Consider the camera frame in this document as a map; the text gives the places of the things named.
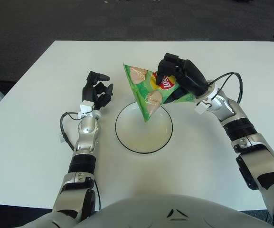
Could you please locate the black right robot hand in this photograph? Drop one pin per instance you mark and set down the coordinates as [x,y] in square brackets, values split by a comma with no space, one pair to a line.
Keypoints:
[193,76]

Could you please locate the white left wrist connector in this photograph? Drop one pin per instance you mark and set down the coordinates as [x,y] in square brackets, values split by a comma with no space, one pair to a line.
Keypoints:
[85,105]

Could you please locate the grey robot torso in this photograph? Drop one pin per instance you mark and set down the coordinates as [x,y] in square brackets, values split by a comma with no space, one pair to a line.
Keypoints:
[155,213]

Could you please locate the white plate with black rim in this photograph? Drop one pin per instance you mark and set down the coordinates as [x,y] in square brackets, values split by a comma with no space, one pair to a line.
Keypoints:
[144,140]

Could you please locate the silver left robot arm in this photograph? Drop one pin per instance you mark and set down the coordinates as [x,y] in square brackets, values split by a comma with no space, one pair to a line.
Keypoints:
[84,147]

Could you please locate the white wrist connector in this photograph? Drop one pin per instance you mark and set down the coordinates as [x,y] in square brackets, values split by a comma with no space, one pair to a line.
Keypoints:
[85,105]
[200,108]

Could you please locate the white right wrist connector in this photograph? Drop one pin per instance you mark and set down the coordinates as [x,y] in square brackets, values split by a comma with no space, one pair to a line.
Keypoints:
[200,108]

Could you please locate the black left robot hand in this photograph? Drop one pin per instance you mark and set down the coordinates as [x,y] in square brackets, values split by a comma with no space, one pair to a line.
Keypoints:
[89,93]

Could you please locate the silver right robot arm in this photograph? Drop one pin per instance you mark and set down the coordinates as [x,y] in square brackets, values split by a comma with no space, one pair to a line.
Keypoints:
[253,147]

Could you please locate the green chips bag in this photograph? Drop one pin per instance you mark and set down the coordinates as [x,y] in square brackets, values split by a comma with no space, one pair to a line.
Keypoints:
[141,95]

